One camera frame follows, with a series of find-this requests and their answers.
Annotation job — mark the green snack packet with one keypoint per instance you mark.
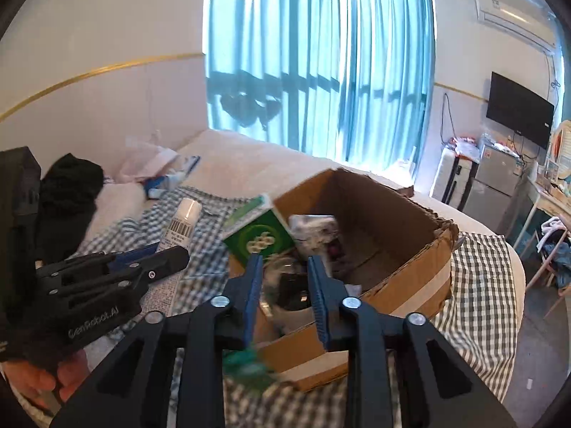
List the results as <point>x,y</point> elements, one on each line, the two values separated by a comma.
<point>245,365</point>

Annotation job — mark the wooden chair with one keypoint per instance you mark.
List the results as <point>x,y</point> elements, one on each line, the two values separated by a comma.
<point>546,272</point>

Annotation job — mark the silver small fridge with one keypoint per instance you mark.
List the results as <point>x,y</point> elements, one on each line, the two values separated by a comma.
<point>490,178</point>

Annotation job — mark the clear packet with dark contents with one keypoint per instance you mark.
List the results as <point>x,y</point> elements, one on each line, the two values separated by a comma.
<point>312,232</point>

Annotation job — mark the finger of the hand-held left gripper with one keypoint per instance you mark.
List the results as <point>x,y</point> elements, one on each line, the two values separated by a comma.
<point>71,267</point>
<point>169,261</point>

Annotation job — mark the round beige fan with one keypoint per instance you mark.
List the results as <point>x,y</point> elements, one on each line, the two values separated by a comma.
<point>563,142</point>

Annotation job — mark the black television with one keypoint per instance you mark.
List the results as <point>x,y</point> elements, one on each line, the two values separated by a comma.
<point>517,107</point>

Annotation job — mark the person's left hand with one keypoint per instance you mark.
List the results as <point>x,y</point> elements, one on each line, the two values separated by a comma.
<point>31,379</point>

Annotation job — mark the black shiny pouch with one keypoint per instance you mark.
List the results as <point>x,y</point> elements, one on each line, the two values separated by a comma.
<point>292,294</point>

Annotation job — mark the white spray can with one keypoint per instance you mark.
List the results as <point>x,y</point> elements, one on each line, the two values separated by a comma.
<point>183,223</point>

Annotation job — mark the blue curtain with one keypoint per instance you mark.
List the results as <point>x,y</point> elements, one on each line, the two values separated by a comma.
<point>312,53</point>

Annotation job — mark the pale green desk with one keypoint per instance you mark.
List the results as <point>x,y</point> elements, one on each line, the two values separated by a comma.
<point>535,196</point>

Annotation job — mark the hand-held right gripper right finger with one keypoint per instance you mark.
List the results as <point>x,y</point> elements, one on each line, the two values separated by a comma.
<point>319,298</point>

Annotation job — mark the green and white carton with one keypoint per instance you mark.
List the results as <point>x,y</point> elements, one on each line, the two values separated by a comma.
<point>258,240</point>

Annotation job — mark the white suitcase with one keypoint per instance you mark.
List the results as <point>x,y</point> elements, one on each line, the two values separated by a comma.
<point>446,174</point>

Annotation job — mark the brown cardboard box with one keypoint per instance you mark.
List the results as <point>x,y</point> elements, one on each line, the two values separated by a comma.
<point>392,240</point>

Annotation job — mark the blue and white packet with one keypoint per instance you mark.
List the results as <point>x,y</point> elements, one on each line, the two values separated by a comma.
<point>169,180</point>

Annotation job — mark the black cloth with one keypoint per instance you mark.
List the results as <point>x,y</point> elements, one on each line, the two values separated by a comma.
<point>67,196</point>

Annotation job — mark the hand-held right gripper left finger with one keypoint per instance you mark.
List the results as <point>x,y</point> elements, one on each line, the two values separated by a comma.
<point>254,294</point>

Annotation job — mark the red and white bag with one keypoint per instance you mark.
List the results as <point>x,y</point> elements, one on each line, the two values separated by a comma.
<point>464,145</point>

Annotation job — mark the green checked cloth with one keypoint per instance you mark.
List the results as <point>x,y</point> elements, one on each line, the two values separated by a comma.
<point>481,285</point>

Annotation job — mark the blue clothes pile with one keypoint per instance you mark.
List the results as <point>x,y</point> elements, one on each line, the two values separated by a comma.
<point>557,249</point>

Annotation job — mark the white air conditioner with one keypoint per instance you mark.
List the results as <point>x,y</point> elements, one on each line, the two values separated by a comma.
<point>508,15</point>

